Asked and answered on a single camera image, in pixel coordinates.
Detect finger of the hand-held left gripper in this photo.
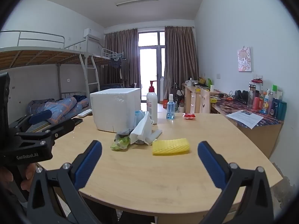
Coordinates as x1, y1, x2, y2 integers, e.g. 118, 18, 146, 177
15, 119, 76, 145
9, 109, 53, 131

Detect ceiling tube light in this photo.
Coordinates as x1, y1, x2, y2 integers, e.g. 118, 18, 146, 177
116, 0, 159, 6

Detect wooden desk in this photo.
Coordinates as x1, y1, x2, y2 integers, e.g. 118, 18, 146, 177
182, 83, 284, 159

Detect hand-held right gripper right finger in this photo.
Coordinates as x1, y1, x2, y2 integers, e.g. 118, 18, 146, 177
197, 141, 275, 224

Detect yellow sponge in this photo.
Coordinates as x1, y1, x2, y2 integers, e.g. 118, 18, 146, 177
152, 138, 190, 155

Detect white air conditioner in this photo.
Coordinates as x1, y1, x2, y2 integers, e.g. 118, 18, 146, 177
83, 28, 104, 40

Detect white remote control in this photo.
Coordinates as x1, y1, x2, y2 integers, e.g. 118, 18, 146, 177
77, 108, 93, 118

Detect grey sock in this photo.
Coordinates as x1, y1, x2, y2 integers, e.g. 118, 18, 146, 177
114, 128, 145, 145

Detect black bag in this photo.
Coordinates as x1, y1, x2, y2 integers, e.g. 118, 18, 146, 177
170, 83, 185, 103

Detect blue face mask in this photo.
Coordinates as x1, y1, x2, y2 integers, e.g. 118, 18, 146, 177
134, 110, 146, 127

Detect person's left hand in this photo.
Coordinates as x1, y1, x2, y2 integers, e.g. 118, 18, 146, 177
0, 163, 38, 192

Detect green white box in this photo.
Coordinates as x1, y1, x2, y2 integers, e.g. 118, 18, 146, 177
271, 84, 283, 98

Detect green plastic packet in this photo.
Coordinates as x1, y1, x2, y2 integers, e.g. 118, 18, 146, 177
110, 135, 130, 151

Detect yellow cartoon bottle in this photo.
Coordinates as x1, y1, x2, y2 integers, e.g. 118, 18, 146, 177
260, 96, 270, 115

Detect white foam box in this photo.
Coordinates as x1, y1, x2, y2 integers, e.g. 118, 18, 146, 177
90, 88, 142, 133

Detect blue spray bottle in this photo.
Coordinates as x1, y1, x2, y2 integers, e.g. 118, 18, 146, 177
166, 94, 175, 120

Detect teal bottle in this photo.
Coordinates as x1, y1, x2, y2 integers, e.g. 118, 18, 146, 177
277, 101, 287, 119

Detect printed paper sheet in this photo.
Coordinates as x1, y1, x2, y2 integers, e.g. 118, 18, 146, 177
225, 110, 264, 129

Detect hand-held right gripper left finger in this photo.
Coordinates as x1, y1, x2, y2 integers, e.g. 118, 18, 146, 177
27, 140, 102, 224

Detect black headphones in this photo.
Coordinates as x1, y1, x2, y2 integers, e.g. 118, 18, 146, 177
234, 90, 249, 103

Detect glass balcony door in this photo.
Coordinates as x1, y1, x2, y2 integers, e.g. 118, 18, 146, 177
138, 30, 166, 103

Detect white tissue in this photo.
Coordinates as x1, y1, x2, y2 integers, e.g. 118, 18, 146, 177
130, 111, 155, 145

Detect brown curtain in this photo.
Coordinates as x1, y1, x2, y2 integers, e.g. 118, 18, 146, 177
104, 28, 142, 91
164, 26, 199, 98

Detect wooden smiley face chair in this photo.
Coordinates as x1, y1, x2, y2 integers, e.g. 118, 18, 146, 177
198, 88, 212, 113

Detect metal bunk bed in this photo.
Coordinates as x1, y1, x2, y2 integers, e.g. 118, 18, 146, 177
0, 30, 101, 131
92, 48, 128, 91

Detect dark blue bottle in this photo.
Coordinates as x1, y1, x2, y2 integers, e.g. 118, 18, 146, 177
271, 98, 279, 117

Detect white pump bottle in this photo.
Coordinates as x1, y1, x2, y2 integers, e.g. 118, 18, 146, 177
146, 80, 158, 125

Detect hanging dark clothes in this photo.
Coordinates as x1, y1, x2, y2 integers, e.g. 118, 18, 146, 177
110, 57, 130, 81

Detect blue orange quilt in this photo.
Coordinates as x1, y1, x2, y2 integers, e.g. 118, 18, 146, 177
27, 96, 90, 125

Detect cartoon wall poster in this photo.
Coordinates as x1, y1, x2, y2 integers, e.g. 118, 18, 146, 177
238, 47, 253, 72

